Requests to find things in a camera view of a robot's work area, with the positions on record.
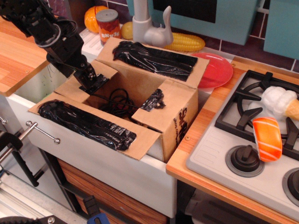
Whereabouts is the metal clamp with black handle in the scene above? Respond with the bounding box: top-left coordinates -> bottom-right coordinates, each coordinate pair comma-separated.
0,121 -> 61,187

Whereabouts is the teal cabinet right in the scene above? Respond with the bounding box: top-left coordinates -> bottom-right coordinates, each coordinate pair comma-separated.
263,0 -> 299,60

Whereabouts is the black burner grate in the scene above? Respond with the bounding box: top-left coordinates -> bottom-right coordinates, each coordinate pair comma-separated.
215,70 -> 299,160

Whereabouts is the black stove knob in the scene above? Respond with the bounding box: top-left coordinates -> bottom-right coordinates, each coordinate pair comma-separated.
225,145 -> 265,178
282,168 -> 299,207

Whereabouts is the black cable bundle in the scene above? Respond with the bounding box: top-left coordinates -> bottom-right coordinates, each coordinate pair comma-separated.
90,88 -> 141,122

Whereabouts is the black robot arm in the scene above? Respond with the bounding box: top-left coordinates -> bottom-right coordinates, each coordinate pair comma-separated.
0,0 -> 99,92

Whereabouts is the red beans can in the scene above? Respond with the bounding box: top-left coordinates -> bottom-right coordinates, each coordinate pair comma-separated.
96,9 -> 121,46

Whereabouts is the orange salmon sushi toy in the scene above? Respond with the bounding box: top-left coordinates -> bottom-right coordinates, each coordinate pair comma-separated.
252,117 -> 283,162

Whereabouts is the teal cabinet with dark window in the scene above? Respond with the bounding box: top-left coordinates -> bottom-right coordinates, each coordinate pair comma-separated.
126,0 -> 260,46

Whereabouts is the red plastic plate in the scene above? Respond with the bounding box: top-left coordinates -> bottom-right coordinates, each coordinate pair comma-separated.
192,53 -> 233,89

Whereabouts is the grey toy faucet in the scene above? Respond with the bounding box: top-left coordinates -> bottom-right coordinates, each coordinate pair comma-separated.
132,0 -> 173,48

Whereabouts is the toy ice cream cone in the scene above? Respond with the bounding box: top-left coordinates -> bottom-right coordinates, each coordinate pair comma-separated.
248,86 -> 299,134

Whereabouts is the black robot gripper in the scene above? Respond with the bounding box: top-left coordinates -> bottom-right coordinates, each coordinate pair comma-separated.
45,20 -> 96,91

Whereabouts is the white toy sink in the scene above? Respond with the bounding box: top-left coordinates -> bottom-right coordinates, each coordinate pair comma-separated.
7,38 -> 209,218

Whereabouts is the orange toy pumpkin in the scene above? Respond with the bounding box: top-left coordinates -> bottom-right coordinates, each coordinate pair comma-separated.
84,6 -> 108,33

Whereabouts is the blue black clamp handle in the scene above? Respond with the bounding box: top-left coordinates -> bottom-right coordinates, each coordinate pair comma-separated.
83,196 -> 110,224

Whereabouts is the grey toy stove top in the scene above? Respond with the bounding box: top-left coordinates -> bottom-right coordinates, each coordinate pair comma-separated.
186,70 -> 299,220

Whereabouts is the yellow toy corn cob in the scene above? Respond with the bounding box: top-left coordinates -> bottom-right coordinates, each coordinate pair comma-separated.
164,33 -> 206,51

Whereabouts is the brown cardboard box black tape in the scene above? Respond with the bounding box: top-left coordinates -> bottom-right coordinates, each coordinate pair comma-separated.
30,38 -> 209,162

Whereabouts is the yellow toy lemon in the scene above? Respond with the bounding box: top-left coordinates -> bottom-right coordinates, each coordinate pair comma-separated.
121,21 -> 133,40

